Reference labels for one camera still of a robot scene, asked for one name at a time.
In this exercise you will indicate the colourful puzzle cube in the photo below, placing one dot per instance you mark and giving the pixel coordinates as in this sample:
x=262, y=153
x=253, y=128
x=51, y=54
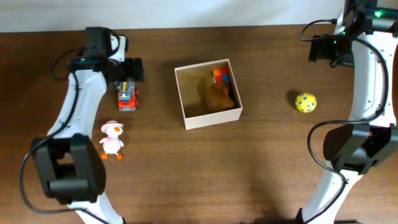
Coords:
x=220, y=75

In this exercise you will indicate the pink white duck toy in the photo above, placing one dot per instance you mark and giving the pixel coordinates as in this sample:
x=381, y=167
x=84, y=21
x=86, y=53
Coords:
x=111, y=143

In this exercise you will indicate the red grey toy truck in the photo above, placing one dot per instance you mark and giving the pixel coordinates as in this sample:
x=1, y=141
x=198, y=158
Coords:
x=127, y=95

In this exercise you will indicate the white open cardboard box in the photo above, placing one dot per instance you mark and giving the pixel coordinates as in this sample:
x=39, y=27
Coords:
x=192, y=82

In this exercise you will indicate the brown plush toy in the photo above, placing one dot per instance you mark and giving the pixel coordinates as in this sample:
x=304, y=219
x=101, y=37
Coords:
x=217, y=97

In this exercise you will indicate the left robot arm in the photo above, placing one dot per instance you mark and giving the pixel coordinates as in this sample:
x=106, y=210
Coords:
x=69, y=166

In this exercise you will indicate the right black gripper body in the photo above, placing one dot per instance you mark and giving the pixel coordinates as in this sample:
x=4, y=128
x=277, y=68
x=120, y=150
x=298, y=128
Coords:
x=331, y=49

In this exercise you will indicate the yellow ball with blue marks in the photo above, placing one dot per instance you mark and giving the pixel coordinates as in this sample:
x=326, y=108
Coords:
x=306, y=102

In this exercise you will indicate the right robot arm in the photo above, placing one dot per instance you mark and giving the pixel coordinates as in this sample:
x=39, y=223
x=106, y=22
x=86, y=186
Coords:
x=365, y=39

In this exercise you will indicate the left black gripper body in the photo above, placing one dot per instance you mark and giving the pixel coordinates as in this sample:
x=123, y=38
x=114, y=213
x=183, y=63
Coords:
x=132, y=70

